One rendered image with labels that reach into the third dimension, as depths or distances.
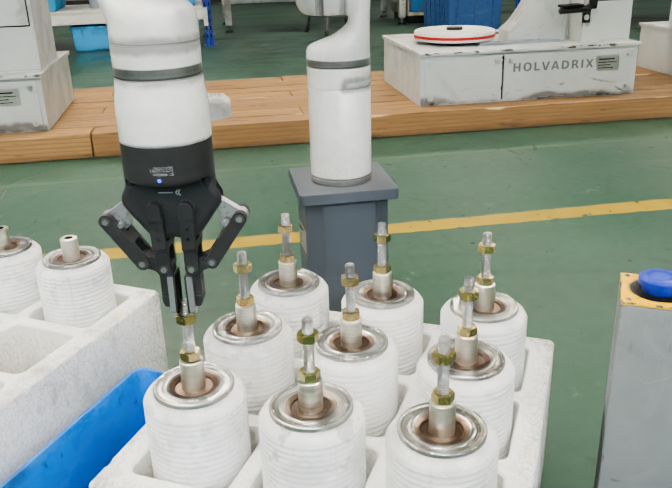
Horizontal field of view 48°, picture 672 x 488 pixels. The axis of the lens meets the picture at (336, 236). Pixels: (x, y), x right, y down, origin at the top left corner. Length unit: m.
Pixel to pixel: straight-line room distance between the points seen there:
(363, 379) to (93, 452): 0.39
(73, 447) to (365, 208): 0.51
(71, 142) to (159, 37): 1.98
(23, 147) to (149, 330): 1.57
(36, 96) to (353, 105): 1.69
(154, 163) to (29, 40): 2.08
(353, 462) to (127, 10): 0.41
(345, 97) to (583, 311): 0.62
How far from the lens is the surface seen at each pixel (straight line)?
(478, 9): 5.18
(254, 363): 0.79
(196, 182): 0.63
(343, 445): 0.66
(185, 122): 0.60
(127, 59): 0.60
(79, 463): 0.98
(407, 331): 0.86
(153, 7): 0.59
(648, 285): 0.77
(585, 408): 1.17
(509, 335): 0.83
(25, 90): 2.63
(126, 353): 1.07
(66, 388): 0.98
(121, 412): 1.02
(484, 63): 2.74
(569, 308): 1.44
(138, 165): 0.62
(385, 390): 0.77
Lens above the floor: 0.64
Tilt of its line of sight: 22 degrees down
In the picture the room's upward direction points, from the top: 2 degrees counter-clockwise
